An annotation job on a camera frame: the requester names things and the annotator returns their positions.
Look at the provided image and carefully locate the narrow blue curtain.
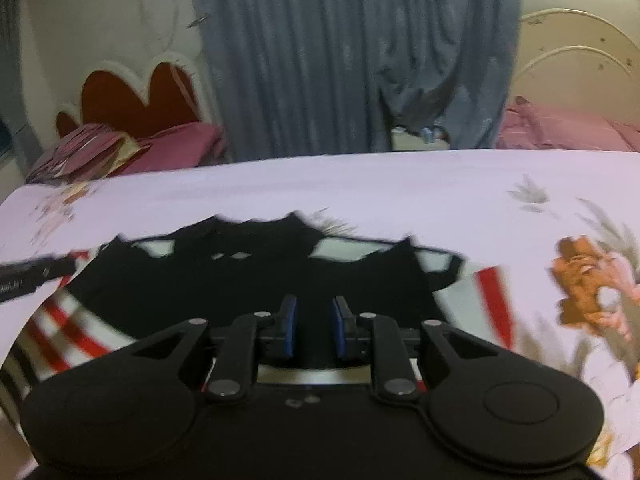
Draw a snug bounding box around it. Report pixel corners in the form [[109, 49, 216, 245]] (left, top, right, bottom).
[[0, 0, 32, 171]]

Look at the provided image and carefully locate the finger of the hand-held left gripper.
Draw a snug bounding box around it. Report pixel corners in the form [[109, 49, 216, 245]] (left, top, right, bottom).
[[47, 251, 96, 277]]

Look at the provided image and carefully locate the pink blanket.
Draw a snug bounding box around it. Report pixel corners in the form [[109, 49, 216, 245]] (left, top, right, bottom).
[[495, 95, 640, 154]]

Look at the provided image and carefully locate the floral lilac bed sheet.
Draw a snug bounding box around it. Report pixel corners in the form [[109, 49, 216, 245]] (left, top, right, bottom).
[[0, 149, 640, 480]]

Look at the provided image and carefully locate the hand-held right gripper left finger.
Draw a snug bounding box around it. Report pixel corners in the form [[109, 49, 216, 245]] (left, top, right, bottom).
[[132, 294, 299, 402]]

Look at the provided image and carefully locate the wide blue curtain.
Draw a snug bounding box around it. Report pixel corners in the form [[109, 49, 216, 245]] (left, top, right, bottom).
[[187, 0, 522, 163]]

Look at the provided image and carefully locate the purple pink pillow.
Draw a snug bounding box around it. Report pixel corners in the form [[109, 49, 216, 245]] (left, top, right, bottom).
[[25, 122, 229, 184]]

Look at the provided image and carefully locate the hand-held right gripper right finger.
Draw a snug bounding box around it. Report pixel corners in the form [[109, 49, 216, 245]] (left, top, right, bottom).
[[332, 294, 501, 405]]

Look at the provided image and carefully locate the cream arched headboard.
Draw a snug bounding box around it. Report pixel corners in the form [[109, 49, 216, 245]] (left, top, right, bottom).
[[509, 7, 640, 153]]

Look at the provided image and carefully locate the red heart-shaped headboard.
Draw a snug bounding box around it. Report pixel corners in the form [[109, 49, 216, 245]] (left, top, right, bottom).
[[52, 57, 211, 142]]

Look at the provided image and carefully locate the striped knit sweater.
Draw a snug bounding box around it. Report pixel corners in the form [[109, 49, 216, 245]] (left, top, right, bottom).
[[0, 212, 517, 411]]

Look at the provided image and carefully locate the white wall cable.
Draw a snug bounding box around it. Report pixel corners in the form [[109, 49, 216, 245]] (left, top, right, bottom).
[[134, 0, 203, 88]]

